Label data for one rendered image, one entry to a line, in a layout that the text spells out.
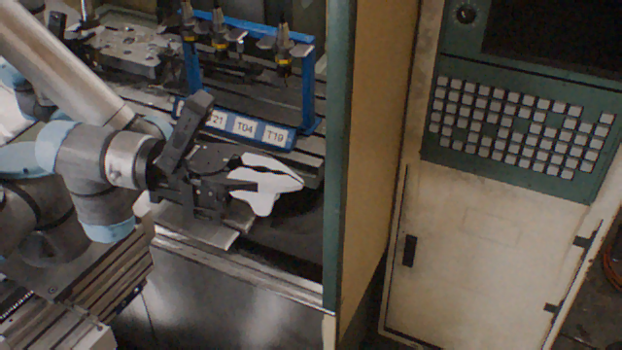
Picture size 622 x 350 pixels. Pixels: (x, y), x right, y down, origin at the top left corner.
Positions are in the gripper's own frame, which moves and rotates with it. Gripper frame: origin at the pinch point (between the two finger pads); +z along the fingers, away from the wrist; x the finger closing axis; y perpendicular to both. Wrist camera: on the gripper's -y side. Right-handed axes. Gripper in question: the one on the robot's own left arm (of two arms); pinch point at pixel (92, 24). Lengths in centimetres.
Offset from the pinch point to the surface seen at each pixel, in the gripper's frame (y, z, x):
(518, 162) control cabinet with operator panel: 8, 0, 136
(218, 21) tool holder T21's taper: -7.6, 7.3, 42.7
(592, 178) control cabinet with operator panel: 6, -1, 153
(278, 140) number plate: 25, 3, 65
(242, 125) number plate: 24, 3, 52
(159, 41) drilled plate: 17.5, 29.9, 0.9
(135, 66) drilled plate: 20.6, 14.0, 1.7
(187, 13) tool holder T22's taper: -8.0, 7.3, 31.7
